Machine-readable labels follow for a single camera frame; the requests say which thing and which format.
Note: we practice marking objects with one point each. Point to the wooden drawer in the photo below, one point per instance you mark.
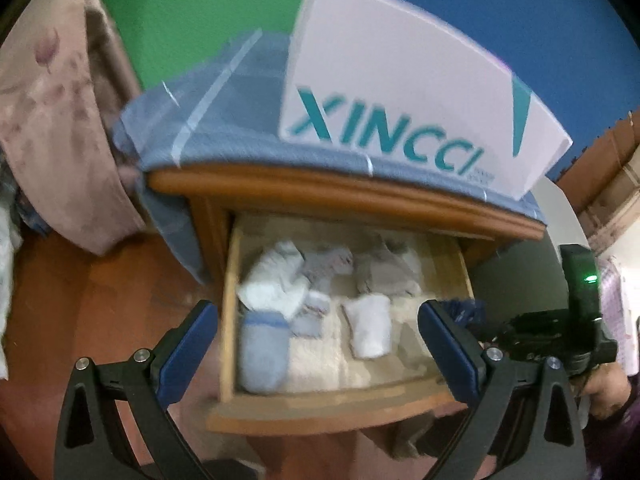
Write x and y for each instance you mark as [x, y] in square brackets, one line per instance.
[325, 410]

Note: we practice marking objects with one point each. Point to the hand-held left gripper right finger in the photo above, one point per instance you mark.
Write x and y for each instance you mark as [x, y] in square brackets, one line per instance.
[452, 355]

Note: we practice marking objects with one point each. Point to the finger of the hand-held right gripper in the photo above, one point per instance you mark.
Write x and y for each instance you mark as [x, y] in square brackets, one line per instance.
[497, 334]

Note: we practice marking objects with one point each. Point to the pink floral curtain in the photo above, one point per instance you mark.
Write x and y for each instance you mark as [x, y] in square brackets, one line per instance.
[60, 135]

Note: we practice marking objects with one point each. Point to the grey patterned sock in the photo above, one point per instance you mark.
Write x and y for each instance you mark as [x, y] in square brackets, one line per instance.
[325, 265]

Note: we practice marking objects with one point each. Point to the light blue sock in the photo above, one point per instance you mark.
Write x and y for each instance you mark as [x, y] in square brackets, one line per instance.
[262, 355]

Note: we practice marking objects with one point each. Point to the white cardboard shoe box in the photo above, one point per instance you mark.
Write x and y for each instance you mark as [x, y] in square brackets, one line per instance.
[400, 60]

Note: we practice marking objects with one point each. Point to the beige cloth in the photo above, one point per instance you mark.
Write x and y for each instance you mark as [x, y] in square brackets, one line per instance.
[390, 270]

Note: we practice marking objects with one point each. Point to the person's purple clothing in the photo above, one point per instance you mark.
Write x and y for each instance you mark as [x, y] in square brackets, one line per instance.
[615, 450]

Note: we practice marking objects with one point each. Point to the blue foam mat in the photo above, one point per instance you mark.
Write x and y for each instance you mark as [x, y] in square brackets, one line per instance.
[525, 20]

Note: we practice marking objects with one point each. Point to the brown cloth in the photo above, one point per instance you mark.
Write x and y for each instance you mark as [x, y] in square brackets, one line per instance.
[110, 45]

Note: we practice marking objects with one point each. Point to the green foam mat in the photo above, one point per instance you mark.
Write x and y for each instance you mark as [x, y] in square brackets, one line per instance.
[200, 10]

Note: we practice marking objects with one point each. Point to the person's right hand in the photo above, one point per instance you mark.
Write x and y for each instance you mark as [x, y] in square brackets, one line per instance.
[607, 390]

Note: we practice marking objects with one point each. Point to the wooden door frame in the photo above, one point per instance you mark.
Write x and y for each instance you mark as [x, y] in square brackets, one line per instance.
[610, 160]

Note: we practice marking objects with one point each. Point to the pale patterned cloth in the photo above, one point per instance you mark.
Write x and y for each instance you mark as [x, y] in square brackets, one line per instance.
[625, 310]

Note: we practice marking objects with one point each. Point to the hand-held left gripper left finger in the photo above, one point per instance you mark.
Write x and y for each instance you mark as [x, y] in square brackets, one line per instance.
[187, 355]

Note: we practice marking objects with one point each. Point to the blue plaid cloth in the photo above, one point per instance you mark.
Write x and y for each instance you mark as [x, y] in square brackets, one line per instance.
[225, 100]

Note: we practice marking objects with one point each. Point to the white cabinet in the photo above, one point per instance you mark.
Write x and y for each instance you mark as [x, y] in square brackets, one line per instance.
[550, 220]

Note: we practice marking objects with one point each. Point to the small grey cloth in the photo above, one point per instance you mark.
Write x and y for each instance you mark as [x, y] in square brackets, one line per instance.
[307, 322]

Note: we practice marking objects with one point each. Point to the white sock bundle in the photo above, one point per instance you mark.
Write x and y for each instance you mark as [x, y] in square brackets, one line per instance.
[272, 280]

